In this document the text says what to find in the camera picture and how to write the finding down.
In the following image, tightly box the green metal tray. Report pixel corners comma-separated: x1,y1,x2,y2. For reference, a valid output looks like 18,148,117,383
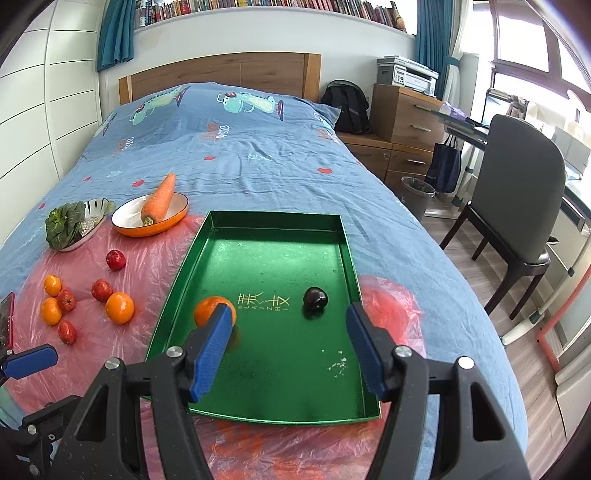
144,211,382,424

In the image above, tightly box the row of books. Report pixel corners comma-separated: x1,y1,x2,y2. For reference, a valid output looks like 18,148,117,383
134,0,409,33

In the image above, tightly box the orange shallow bowl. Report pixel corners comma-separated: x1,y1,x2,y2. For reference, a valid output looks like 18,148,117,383
112,193,190,238

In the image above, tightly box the blue printed bedsheet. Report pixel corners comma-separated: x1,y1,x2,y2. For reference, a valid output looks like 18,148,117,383
0,82,529,480

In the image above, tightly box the black backpack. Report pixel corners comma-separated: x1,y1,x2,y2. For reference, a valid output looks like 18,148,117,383
320,80,370,136

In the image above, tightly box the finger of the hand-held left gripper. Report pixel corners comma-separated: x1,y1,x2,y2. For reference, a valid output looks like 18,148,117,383
0,396,83,480
0,344,59,381

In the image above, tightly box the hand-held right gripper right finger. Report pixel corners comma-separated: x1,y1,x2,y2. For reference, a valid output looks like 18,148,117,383
345,302,532,480

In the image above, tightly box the carrot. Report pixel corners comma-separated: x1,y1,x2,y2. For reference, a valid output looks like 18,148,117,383
141,172,177,227

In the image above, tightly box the teal curtain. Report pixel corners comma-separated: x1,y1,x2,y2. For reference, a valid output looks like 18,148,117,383
96,0,136,72
413,0,455,100

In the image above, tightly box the grey chair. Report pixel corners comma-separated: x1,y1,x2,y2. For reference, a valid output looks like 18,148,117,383
438,114,568,320

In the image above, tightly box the red phone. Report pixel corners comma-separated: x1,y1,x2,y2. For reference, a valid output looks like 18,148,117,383
0,292,16,350

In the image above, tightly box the dark blue tote bag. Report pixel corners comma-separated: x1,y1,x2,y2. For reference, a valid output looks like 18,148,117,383
425,135,462,193

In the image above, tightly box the pink tube frame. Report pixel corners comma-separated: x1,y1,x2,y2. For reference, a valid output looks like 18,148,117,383
536,281,591,370

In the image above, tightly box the grey desk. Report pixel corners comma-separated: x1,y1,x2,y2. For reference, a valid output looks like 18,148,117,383
431,108,490,148

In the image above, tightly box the dark purple plum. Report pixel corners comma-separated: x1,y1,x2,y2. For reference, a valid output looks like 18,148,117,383
303,287,329,313

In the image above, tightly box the wooden headboard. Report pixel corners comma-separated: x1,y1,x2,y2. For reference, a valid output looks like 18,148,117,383
118,53,321,104

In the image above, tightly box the white wardrobe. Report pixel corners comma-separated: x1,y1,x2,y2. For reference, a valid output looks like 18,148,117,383
0,0,102,245

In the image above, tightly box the low wooden nightstand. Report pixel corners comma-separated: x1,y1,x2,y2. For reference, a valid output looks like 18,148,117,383
339,131,435,188

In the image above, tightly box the green bok choy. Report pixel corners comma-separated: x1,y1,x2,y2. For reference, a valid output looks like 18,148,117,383
45,203,87,250

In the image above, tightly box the white printer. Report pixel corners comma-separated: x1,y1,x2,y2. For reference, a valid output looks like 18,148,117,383
376,55,439,97

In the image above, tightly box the grey trash bin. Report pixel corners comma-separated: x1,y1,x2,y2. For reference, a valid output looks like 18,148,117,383
401,176,437,221

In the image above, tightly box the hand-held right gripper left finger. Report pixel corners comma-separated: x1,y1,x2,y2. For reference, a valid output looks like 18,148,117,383
48,305,236,480

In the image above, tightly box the striped white bowl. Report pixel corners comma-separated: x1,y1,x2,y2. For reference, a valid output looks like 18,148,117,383
60,198,116,252

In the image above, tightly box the pink plastic sheet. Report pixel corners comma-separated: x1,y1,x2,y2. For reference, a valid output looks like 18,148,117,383
9,212,426,480

